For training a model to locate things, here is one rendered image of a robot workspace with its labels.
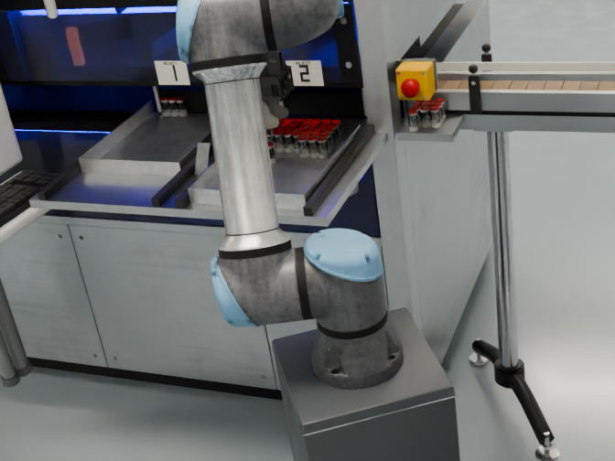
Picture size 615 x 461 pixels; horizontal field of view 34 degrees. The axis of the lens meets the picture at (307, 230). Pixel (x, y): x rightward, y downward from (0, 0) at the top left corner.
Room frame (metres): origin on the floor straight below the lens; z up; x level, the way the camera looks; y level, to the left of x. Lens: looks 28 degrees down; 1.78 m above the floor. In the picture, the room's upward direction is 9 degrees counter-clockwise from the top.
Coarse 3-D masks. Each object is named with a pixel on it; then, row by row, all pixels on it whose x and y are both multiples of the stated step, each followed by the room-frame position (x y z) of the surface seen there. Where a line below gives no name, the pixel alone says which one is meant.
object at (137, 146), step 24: (144, 120) 2.37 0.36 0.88; (168, 120) 2.35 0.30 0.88; (192, 120) 2.33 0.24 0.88; (96, 144) 2.19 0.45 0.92; (120, 144) 2.24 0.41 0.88; (144, 144) 2.22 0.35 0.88; (168, 144) 2.20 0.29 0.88; (192, 144) 2.18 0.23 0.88; (96, 168) 2.10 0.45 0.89; (120, 168) 2.07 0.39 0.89; (144, 168) 2.04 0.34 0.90; (168, 168) 2.02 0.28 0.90
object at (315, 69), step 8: (288, 64) 2.16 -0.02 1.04; (296, 64) 2.16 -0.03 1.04; (304, 64) 2.15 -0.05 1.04; (312, 64) 2.14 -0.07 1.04; (320, 64) 2.13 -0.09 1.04; (296, 72) 2.16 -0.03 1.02; (312, 72) 2.14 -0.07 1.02; (320, 72) 2.13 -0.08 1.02; (296, 80) 2.16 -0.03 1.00; (312, 80) 2.14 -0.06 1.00; (320, 80) 2.13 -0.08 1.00
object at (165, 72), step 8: (160, 64) 2.31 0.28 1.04; (168, 64) 2.30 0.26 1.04; (176, 64) 2.29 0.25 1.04; (184, 64) 2.28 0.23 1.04; (160, 72) 2.31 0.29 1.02; (168, 72) 2.30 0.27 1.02; (176, 72) 2.29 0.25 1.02; (184, 72) 2.28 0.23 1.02; (160, 80) 2.31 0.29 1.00; (168, 80) 2.30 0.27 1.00; (184, 80) 2.28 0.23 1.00
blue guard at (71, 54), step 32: (0, 32) 2.50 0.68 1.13; (32, 32) 2.45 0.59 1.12; (64, 32) 2.41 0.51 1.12; (96, 32) 2.38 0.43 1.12; (128, 32) 2.34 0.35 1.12; (160, 32) 2.30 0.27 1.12; (0, 64) 2.51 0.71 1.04; (32, 64) 2.47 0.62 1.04; (64, 64) 2.42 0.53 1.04; (96, 64) 2.38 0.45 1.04; (128, 64) 2.35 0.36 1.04
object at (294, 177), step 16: (288, 160) 2.00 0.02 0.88; (304, 160) 1.99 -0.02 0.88; (320, 160) 1.97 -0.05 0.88; (336, 160) 1.92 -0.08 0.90; (208, 176) 1.94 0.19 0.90; (288, 176) 1.92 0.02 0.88; (304, 176) 1.91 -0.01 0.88; (320, 176) 1.84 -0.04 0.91; (192, 192) 1.86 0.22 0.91; (208, 192) 1.85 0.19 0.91; (288, 192) 1.84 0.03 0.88; (304, 192) 1.76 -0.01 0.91; (288, 208) 1.77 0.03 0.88
